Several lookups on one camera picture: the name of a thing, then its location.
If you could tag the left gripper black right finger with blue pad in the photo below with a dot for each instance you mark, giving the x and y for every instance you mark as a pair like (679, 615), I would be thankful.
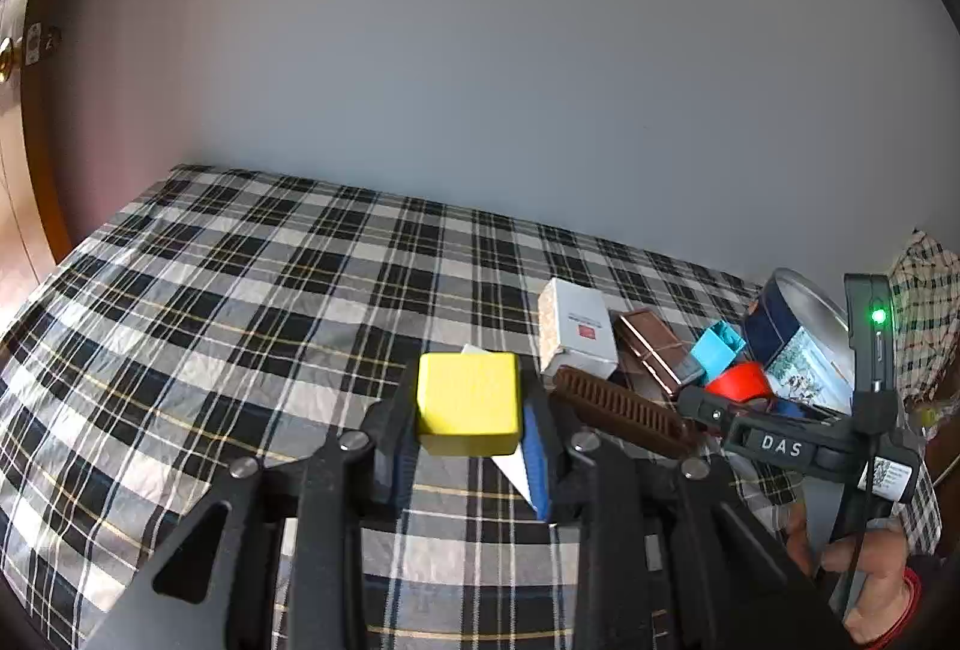
(553, 444)

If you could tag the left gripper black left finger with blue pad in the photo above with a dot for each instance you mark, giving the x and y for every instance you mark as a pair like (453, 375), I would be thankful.
(391, 424)

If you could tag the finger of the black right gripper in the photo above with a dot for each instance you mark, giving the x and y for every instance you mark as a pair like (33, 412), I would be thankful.
(708, 410)

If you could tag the teal toy building block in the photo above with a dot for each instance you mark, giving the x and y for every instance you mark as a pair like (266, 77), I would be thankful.
(717, 349)

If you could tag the red tape roll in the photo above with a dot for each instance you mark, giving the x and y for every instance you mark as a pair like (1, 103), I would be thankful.
(742, 383)

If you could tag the brown rectangular tin case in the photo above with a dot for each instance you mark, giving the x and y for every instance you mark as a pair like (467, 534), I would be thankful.
(663, 354)

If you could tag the yellow cube block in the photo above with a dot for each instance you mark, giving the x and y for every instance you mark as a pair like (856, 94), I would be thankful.
(447, 381)

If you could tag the person's right hand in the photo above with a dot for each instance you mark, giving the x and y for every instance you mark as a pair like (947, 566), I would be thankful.
(888, 596)

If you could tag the white paper card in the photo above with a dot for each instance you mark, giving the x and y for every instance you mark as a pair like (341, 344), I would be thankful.
(513, 466)

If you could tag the brown ribbed plastic comb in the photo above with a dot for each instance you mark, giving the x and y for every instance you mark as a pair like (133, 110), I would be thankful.
(623, 414)

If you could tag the round blue cookie tin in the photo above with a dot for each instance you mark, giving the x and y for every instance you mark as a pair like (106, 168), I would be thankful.
(800, 337)

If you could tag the white small carton box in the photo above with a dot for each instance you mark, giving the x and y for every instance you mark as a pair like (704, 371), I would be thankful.
(575, 330)

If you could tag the plaid cloth at right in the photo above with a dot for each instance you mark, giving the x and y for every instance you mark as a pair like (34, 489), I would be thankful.
(924, 284)

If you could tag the black white plaid tablecloth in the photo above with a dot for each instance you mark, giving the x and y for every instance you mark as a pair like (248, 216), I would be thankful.
(226, 314)

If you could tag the wooden door with knob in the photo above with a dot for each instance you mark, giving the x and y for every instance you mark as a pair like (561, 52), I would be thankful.
(35, 236)

